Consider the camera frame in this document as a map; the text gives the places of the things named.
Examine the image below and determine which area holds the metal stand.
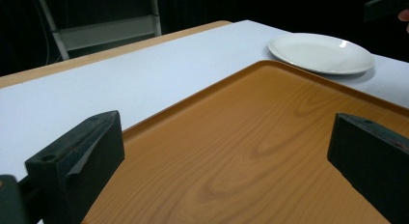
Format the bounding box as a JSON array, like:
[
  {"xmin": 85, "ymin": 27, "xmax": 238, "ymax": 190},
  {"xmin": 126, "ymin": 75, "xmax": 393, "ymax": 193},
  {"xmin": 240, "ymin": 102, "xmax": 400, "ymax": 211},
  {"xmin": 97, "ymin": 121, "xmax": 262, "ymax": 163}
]
[{"xmin": 36, "ymin": 0, "xmax": 162, "ymax": 61}]

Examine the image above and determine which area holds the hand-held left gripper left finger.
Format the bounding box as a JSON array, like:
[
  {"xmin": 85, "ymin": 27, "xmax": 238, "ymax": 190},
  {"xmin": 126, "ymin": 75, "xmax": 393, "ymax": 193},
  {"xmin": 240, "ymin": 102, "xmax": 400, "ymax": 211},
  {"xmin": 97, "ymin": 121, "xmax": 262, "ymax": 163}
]
[{"xmin": 24, "ymin": 110, "xmax": 125, "ymax": 224}]

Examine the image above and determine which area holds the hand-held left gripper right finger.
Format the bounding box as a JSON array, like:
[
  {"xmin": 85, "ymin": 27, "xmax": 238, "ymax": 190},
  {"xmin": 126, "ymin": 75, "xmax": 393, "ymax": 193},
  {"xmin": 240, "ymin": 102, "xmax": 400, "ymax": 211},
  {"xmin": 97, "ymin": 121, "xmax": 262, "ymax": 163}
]
[{"xmin": 327, "ymin": 112, "xmax": 409, "ymax": 224}]

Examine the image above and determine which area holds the wood-grain brown tray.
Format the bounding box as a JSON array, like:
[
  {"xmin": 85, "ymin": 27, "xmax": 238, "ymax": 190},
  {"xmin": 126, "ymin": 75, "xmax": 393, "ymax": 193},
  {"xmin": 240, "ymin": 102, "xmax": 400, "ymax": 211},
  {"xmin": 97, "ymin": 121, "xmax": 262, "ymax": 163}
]
[{"xmin": 81, "ymin": 59, "xmax": 409, "ymax": 224}]

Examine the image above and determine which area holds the white plate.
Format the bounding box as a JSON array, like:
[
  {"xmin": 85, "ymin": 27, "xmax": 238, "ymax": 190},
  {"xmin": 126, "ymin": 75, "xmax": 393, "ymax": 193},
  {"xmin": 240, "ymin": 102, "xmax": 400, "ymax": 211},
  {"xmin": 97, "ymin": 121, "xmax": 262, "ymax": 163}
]
[{"xmin": 267, "ymin": 32, "xmax": 376, "ymax": 75}]

